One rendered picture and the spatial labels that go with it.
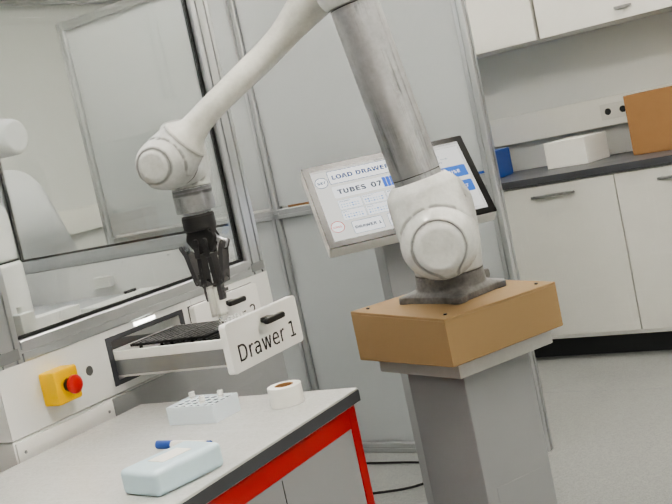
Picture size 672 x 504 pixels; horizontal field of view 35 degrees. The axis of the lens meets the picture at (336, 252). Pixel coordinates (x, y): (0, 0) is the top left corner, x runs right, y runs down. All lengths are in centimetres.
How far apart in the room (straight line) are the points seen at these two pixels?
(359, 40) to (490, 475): 97
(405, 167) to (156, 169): 50
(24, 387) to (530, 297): 108
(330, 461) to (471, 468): 40
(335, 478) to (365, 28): 88
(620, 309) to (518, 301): 288
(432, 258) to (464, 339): 21
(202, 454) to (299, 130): 261
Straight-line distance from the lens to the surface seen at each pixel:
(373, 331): 238
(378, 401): 434
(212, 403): 218
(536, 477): 248
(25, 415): 231
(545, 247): 524
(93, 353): 246
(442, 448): 245
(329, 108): 418
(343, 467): 216
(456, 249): 208
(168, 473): 177
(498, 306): 227
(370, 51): 214
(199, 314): 273
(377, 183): 323
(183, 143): 222
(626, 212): 506
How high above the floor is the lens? 125
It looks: 6 degrees down
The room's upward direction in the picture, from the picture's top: 12 degrees counter-clockwise
